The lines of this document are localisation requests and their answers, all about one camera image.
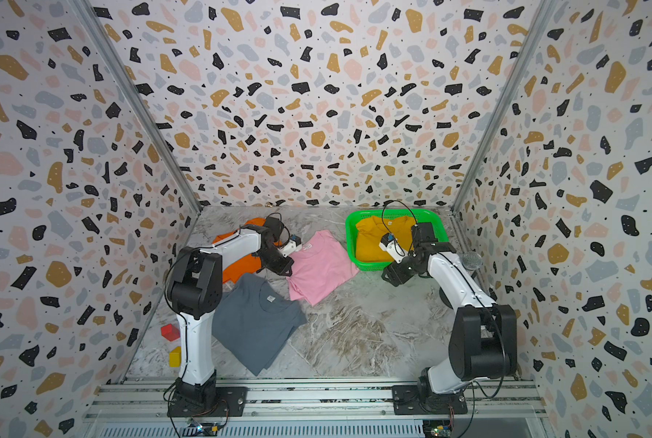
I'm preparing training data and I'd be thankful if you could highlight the yellow cube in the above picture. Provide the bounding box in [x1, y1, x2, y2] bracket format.
[168, 346, 183, 368]

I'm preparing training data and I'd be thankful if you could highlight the left circuit board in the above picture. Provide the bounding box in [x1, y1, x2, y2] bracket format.
[187, 420, 224, 437]

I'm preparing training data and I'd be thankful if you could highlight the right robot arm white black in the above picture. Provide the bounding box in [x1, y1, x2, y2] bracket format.
[379, 223, 518, 401]

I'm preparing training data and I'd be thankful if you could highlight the pink t-shirt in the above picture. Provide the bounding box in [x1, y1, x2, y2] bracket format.
[287, 230, 360, 307]

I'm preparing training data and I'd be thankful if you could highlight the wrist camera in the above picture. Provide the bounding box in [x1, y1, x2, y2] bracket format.
[280, 235, 302, 257]
[379, 233, 408, 264]

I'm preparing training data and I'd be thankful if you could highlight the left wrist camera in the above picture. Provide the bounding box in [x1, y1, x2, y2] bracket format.
[280, 235, 302, 257]

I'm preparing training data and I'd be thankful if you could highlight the green plastic basket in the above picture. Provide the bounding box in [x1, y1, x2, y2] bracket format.
[345, 208, 449, 271]

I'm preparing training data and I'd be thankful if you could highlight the aluminium rail frame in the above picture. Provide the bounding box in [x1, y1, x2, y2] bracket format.
[81, 378, 554, 437]

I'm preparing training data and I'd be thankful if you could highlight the red cube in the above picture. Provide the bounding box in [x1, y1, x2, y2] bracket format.
[160, 324, 181, 342]

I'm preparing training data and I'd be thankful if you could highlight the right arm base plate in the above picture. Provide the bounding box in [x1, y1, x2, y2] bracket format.
[391, 385, 468, 416]

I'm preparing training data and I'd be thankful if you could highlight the right circuit board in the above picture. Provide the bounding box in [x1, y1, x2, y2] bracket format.
[423, 420, 453, 438]

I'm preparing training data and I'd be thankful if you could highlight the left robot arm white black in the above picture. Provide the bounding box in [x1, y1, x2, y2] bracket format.
[164, 224, 302, 388]

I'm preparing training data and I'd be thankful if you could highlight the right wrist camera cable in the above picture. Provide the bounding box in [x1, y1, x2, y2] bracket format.
[381, 199, 419, 242]

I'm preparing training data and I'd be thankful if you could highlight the clear plastic bottle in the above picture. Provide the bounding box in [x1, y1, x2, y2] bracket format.
[460, 251, 484, 272]

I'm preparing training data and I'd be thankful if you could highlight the grey t-shirt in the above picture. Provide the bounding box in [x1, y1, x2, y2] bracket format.
[212, 274, 307, 376]

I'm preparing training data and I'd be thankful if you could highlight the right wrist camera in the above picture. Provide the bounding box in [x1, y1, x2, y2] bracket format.
[379, 233, 408, 264]

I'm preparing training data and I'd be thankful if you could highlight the circuit board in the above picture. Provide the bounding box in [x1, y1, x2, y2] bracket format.
[423, 420, 453, 438]
[187, 420, 224, 437]

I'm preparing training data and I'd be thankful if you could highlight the yellow t-shirt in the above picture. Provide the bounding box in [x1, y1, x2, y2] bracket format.
[355, 215, 417, 263]

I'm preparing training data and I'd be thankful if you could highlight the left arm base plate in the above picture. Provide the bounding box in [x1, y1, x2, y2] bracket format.
[167, 384, 248, 418]

